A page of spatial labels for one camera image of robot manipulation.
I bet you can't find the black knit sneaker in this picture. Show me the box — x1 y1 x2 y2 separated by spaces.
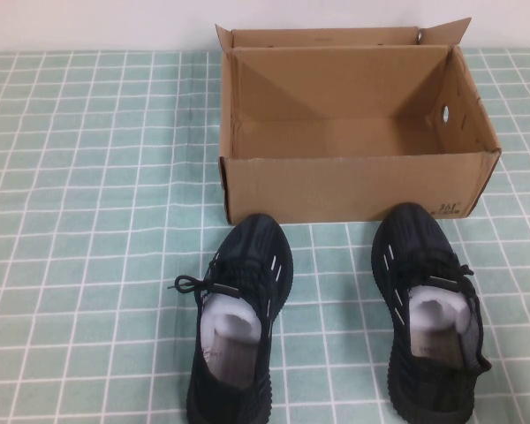
167 213 296 424
370 201 494 424

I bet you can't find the brown cardboard shoe box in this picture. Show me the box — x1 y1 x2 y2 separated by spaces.
215 16 503 225

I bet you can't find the white paper shoe stuffing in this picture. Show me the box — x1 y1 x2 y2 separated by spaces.
411 284 469 332
201 296 264 351

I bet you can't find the green white checked tablecloth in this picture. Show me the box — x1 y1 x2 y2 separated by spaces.
0 46 530 424

